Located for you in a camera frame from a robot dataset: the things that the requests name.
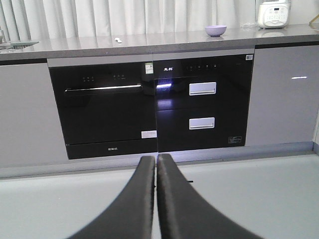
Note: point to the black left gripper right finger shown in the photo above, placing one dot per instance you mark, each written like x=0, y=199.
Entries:
x=185, y=214

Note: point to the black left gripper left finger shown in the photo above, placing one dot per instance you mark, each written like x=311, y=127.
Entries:
x=130, y=215

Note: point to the purple bowl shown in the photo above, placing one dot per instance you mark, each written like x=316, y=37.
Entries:
x=215, y=30

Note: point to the black built-in dishwasher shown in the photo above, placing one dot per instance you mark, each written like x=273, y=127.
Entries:
x=106, y=110

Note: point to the black disinfection cabinet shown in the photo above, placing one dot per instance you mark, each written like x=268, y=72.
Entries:
x=202, y=102

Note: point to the grey cabinet door left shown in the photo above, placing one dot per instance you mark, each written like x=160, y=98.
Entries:
x=30, y=129

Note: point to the grey cabinet door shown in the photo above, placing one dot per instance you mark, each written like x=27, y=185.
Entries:
x=284, y=98
x=30, y=129

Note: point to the grey cabinet door right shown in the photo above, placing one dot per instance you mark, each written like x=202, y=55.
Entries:
x=284, y=98

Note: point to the clear plastic wrap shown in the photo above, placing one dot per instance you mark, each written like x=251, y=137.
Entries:
x=248, y=25

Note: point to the kitchen sink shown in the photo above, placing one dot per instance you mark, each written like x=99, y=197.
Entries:
x=9, y=46

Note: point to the white soy milk maker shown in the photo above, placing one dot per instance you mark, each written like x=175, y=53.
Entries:
x=274, y=14

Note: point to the white curtain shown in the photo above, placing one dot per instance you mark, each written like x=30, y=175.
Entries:
x=50, y=19

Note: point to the wooden dish rack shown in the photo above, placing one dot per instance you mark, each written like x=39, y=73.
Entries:
x=314, y=19

